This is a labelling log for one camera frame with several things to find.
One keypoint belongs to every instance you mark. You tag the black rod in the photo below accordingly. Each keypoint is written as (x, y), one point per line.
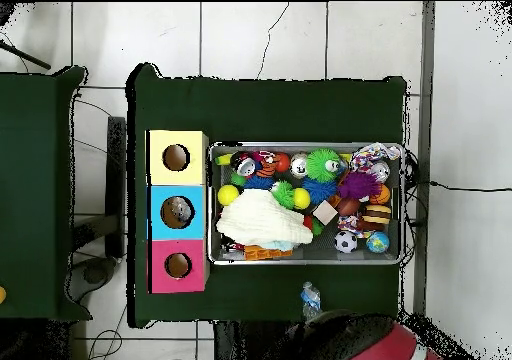
(28, 57)

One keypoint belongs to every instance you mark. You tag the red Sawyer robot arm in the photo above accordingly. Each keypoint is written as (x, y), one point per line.
(384, 348)

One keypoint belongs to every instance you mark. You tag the cream knitted cloth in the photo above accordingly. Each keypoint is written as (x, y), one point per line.
(260, 218)

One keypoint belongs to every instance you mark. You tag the purple spiky ball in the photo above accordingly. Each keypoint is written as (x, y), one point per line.
(358, 186)

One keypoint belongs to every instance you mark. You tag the black stand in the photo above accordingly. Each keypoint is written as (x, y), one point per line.
(116, 176)

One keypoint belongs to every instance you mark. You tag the globe ball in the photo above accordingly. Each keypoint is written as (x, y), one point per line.
(378, 242)

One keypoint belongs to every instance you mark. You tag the grey metal rail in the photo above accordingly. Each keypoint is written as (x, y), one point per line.
(427, 96)

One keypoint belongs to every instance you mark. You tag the dark green side tablecloth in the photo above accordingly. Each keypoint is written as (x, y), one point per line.
(32, 156)

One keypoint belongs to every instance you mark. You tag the wooden box with three holes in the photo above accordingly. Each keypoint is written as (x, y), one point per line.
(192, 168)

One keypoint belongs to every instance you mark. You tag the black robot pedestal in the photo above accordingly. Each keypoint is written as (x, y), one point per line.
(248, 344)

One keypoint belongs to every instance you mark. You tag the clear mesh bin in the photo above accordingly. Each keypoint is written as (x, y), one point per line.
(372, 258)

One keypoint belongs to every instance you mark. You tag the small soccer ball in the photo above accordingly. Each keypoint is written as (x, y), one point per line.
(346, 241)

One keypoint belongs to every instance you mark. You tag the yellow ball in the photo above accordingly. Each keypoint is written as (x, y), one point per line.
(228, 195)

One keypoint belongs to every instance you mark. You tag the green spiky ball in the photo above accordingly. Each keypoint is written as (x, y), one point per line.
(283, 194)
(322, 166)

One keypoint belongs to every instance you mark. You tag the small yellow object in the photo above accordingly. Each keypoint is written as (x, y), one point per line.
(2, 295)

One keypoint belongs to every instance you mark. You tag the wooden cube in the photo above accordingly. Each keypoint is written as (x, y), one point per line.
(325, 212)

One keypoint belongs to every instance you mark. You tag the grey plastic base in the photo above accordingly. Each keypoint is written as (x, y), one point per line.
(94, 274)

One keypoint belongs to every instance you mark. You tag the burger toy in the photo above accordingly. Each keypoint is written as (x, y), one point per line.
(376, 213)

